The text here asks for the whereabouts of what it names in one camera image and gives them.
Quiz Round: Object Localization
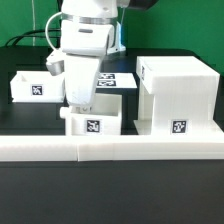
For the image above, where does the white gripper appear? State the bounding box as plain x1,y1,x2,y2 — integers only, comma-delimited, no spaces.
64,55,101,107

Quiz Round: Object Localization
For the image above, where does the white front drawer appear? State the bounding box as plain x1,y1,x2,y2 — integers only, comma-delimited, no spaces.
60,93,122,136

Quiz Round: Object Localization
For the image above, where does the white drawer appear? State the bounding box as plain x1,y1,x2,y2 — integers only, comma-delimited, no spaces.
60,93,122,136
10,71,65,103

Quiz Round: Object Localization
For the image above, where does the white drawer box frame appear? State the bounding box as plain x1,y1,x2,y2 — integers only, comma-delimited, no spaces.
135,56,221,136

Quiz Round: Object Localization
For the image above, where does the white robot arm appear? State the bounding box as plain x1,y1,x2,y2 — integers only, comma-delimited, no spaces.
60,0,158,107

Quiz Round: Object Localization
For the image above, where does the white rear drawer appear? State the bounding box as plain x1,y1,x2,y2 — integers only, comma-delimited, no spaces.
10,71,65,103

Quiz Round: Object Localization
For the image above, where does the white marker tag plate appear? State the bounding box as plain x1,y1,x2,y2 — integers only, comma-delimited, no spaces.
97,73,137,89

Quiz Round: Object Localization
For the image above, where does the white L-shaped fence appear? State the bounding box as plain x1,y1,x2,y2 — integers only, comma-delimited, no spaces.
0,134,224,162

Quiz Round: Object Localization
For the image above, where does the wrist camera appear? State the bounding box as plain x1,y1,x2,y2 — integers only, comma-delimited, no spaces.
46,50,64,76

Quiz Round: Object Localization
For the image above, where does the black cable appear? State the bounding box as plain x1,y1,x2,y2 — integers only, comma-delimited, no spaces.
4,29,62,48

